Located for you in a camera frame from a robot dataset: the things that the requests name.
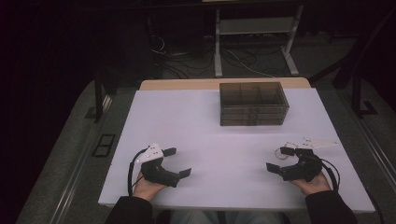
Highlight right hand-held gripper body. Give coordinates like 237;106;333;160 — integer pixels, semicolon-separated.
278;136;340;183

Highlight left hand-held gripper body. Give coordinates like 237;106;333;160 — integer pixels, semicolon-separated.
135;143;181;189

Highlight translucent brown drawer box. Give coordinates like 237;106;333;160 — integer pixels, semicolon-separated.
219;81;290;127

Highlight person's right hand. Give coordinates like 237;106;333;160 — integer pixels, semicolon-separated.
289;172;332;197

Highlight person's left hand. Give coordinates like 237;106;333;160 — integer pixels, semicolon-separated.
133;173;168;202

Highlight white board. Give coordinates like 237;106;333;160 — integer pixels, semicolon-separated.
97;87;376;215

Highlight wooden table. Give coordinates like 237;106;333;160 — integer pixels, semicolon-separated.
138;77;312;91

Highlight black metal stand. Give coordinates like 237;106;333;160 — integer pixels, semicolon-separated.
85;70;114;124
309;8;396;119

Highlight grey metal stand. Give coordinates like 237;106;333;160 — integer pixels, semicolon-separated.
213;4;304;78

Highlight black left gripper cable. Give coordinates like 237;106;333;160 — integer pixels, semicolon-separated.
127;148;148;198

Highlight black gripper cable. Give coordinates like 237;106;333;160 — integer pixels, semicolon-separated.
127;148;148;198
320;158;342;192

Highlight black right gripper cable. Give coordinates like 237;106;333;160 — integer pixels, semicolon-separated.
320;158;342;192

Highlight metal floor rail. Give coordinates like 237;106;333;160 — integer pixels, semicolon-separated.
49;92;114;224
337;88;396;190

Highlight white cable on floor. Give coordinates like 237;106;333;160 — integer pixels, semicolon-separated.
223;48;276;78

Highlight black cables on floor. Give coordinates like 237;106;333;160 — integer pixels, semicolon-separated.
149;35;217;79

